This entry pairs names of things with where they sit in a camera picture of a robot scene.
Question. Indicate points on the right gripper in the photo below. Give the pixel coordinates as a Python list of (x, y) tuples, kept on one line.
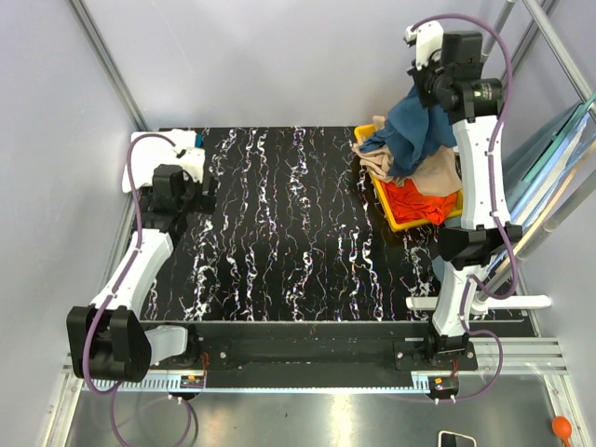
[(425, 100)]

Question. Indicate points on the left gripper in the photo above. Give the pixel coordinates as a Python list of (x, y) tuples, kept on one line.
[(205, 203)]

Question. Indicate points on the blue t-shirt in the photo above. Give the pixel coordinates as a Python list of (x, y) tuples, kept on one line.
[(411, 134)]

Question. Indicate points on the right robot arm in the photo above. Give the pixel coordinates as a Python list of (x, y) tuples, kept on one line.
[(473, 105)]

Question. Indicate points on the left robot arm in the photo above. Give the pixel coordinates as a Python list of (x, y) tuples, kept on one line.
[(106, 339)]

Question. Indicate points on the folded teal t-shirt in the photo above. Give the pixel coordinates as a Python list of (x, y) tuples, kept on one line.
[(199, 140)]

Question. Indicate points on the folded white t-shirt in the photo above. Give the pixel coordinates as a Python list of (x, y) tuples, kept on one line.
[(151, 152)]

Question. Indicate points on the yellow plastic bin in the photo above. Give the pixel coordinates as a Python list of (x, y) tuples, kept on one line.
[(399, 227)]

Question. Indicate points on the beige t-shirt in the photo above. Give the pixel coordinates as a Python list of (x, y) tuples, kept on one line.
[(436, 176)]

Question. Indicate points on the orange t-shirt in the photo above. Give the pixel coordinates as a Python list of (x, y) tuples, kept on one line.
[(406, 204)]

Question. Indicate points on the smartphone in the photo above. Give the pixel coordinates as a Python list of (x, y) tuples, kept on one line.
[(452, 439)]

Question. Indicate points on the orange spoon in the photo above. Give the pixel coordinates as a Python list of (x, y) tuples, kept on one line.
[(562, 429)]

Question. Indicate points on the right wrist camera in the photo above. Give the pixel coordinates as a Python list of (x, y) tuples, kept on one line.
[(427, 40)]

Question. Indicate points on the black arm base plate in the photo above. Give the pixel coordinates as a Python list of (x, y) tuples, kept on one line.
[(311, 356)]

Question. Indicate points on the aluminium frame rail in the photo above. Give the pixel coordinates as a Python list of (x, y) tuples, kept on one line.
[(513, 356)]

